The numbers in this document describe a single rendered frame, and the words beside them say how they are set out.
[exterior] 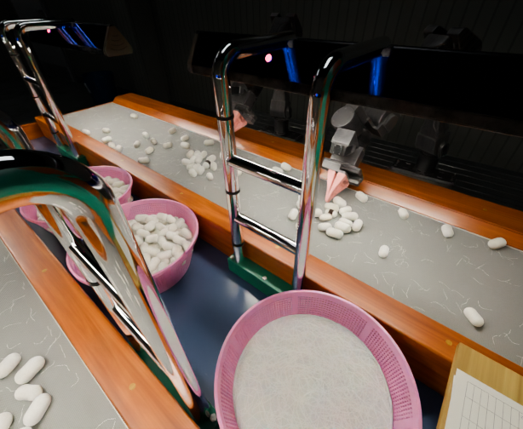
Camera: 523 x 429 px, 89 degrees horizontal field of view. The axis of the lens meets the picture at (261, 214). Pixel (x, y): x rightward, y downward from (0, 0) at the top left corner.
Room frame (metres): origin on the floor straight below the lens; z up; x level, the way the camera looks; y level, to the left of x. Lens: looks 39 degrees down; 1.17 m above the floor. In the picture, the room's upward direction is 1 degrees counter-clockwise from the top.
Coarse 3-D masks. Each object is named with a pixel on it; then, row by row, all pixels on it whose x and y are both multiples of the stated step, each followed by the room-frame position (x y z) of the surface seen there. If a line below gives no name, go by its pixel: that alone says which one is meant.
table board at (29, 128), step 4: (104, 104) 1.46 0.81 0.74; (88, 108) 1.40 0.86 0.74; (72, 112) 1.33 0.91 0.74; (24, 124) 1.19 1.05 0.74; (28, 124) 1.19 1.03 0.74; (32, 124) 1.20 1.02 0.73; (36, 124) 1.21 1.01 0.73; (24, 128) 1.17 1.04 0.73; (28, 128) 1.18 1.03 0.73; (32, 128) 1.19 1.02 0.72; (36, 128) 1.20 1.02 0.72; (28, 132) 1.18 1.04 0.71; (32, 132) 1.19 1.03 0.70; (36, 132) 1.20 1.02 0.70; (40, 132) 1.21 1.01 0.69; (28, 136) 1.17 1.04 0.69; (32, 136) 1.18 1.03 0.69; (36, 136) 1.19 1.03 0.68; (40, 136) 1.20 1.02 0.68
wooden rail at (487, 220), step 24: (120, 96) 1.50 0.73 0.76; (144, 96) 1.49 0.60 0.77; (168, 120) 1.18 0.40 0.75; (192, 120) 1.12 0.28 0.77; (216, 120) 1.11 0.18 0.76; (240, 144) 0.91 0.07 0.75; (264, 144) 0.87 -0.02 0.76; (288, 144) 0.87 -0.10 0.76; (360, 168) 0.69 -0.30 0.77; (384, 192) 0.58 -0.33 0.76; (408, 192) 0.56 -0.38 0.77; (432, 192) 0.56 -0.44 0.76; (456, 192) 0.56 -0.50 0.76; (432, 216) 0.49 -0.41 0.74; (456, 216) 0.47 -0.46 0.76; (480, 216) 0.46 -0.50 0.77; (504, 216) 0.46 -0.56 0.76
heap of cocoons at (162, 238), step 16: (144, 224) 0.51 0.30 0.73; (160, 224) 0.49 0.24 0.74; (176, 224) 0.49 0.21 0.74; (144, 240) 0.45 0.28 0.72; (160, 240) 0.43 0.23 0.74; (176, 240) 0.43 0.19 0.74; (192, 240) 0.45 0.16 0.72; (144, 256) 0.38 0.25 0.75; (160, 256) 0.38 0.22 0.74; (176, 256) 0.38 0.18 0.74
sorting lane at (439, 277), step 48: (144, 144) 0.95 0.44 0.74; (192, 144) 0.94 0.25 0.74; (240, 192) 0.62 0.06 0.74; (288, 192) 0.61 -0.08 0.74; (336, 240) 0.42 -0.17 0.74; (384, 240) 0.42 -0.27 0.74; (432, 240) 0.41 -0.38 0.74; (480, 240) 0.41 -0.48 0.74; (384, 288) 0.29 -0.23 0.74; (432, 288) 0.29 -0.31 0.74; (480, 288) 0.29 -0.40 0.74; (480, 336) 0.20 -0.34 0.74
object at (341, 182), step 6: (324, 162) 0.61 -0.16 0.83; (330, 162) 0.60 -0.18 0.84; (324, 168) 0.61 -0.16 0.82; (330, 168) 0.59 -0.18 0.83; (336, 168) 0.58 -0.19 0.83; (336, 174) 0.57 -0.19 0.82; (342, 174) 0.56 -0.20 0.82; (336, 180) 0.56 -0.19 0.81; (342, 180) 0.56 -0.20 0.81; (336, 186) 0.56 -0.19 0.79; (342, 186) 0.58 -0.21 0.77; (330, 192) 0.55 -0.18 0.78; (336, 192) 0.57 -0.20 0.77; (330, 198) 0.56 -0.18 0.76
